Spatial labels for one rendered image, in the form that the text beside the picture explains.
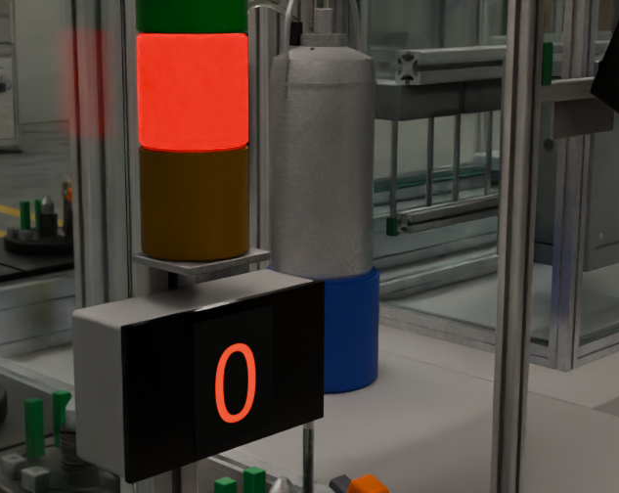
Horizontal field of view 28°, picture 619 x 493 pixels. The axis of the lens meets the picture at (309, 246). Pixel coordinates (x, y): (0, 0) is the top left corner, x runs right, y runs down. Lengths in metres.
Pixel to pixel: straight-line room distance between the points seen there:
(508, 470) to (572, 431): 0.55
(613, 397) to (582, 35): 0.47
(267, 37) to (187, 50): 1.37
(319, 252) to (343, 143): 0.14
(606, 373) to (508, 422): 0.80
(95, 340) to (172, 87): 0.11
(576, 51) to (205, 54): 1.16
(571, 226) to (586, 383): 0.21
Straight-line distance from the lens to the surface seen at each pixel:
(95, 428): 0.56
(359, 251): 1.59
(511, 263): 0.93
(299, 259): 1.58
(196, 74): 0.54
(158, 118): 0.54
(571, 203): 1.69
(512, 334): 0.94
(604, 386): 1.69
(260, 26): 1.91
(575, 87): 0.96
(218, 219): 0.55
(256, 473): 0.89
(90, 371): 0.55
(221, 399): 0.57
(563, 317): 1.72
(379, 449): 1.43
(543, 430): 1.51
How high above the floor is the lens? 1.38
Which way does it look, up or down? 12 degrees down
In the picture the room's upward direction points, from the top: straight up
